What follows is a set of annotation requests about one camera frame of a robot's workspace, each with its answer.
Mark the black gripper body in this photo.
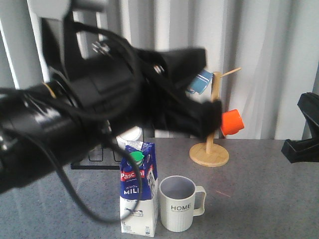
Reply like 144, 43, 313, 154
51, 48, 206, 135

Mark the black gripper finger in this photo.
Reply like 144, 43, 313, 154
161, 100, 222, 138

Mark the Pascual whole milk carton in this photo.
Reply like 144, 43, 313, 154
120, 141, 159, 237

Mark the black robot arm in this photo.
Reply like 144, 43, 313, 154
0, 48, 222, 192

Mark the orange cup on tree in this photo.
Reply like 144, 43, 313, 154
220, 109, 245, 136

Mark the blue cup on tree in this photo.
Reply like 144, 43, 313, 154
186, 70, 213, 95

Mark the wooden mug tree stand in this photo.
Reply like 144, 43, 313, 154
189, 67, 241, 167

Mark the white mug bottom facing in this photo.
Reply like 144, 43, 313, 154
116, 126, 143, 149

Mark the cream HOME mug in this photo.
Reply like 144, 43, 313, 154
159, 175, 206, 233

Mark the black cable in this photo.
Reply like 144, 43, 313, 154
0, 0, 165, 224

